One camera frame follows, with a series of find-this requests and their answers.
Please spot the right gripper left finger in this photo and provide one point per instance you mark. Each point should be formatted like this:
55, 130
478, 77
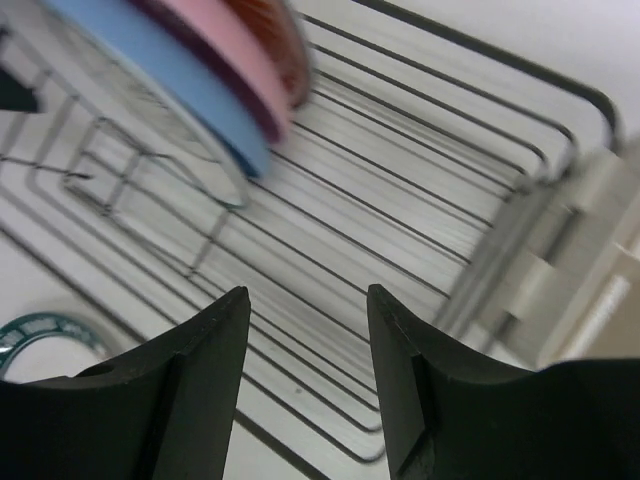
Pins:
163, 410

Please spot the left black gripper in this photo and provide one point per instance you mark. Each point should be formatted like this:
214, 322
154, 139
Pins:
14, 95

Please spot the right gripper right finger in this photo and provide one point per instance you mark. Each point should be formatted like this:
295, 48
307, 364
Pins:
450, 412

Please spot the green rimmed white plate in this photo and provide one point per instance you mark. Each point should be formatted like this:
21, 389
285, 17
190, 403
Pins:
48, 344

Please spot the dark wire dish rack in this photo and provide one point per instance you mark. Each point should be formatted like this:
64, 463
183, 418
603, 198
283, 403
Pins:
413, 140

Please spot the blue plate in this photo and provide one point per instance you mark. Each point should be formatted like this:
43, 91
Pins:
138, 38

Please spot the beige plastic cutlery holder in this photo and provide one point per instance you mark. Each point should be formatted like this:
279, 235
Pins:
558, 277

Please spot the pink plate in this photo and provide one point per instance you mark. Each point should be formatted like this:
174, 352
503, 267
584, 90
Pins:
222, 42

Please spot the white plate with red print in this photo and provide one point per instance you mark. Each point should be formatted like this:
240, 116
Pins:
274, 24

